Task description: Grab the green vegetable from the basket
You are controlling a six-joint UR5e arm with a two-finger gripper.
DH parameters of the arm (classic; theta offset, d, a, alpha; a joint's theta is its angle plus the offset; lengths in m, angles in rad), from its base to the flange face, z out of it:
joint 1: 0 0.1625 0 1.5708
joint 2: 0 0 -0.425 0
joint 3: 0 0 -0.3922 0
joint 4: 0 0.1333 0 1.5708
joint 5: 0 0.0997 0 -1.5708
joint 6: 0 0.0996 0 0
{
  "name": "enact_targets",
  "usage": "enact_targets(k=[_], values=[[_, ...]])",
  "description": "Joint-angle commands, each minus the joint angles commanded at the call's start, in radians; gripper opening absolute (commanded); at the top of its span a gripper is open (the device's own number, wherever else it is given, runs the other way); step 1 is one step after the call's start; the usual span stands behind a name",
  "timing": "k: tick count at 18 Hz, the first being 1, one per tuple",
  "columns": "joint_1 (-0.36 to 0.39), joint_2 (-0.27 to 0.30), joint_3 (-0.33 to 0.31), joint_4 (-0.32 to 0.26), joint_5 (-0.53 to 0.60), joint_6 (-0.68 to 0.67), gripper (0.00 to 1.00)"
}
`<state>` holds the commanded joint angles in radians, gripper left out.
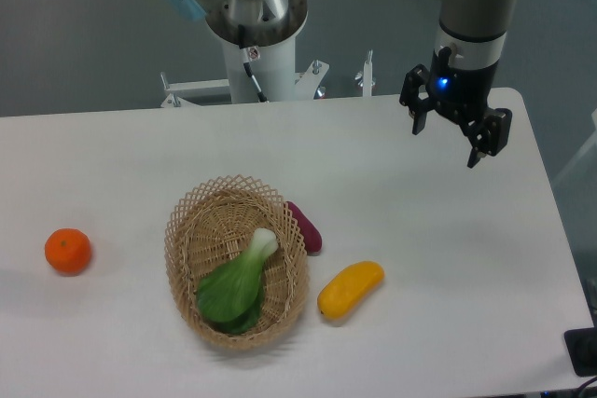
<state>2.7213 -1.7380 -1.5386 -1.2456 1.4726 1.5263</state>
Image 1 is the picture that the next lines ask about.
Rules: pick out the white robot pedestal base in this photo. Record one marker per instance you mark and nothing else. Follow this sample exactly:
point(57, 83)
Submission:
point(258, 41)

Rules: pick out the orange tangerine fruit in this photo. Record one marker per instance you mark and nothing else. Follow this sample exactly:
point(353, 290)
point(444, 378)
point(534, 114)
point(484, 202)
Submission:
point(68, 251)

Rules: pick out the woven wicker basket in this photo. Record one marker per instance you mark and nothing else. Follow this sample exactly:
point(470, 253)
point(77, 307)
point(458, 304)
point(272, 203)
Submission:
point(210, 226)

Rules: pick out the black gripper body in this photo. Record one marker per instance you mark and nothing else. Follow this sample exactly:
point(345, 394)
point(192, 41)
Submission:
point(456, 94)

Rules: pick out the yellow mango fruit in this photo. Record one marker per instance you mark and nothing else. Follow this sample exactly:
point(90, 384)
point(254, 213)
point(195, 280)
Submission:
point(348, 288)

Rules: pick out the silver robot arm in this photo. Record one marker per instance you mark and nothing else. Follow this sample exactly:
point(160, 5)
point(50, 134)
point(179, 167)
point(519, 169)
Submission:
point(474, 30)

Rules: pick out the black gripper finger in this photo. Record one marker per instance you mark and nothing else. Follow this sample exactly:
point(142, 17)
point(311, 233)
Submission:
point(411, 96)
point(488, 136)

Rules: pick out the green bok choy vegetable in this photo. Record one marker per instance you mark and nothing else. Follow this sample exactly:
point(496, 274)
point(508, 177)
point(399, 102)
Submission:
point(231, 296)

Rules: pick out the purple sweet potato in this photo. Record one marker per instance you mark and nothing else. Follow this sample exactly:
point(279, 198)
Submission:
point(311, 235)

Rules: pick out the black device at edge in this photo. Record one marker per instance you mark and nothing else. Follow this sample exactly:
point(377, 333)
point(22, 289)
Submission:
point(581, 347)

